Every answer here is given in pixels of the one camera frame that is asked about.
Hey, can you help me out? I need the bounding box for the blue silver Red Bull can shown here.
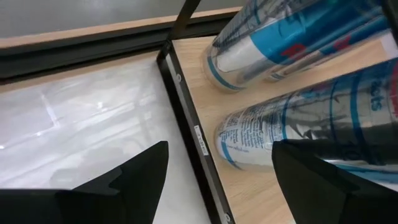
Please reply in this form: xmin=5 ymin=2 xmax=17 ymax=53
xmin=213 ymin=57 xmax=398 ymax=191
xmin=202 ymin=0 xmax=398 ymax=93

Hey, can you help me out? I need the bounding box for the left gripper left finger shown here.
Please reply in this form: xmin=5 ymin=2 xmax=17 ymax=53
xmin=0 ymin=141 xmax=169 ymax=224

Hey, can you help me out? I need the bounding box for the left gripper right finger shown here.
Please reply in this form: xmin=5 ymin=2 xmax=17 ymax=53
xmin=272 ymin=139 xmax=398 ymax=224

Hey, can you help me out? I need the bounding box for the light wooden platform board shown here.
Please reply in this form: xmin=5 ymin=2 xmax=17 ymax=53
xmin=0 ymin=6 xmax=244 ymax=50

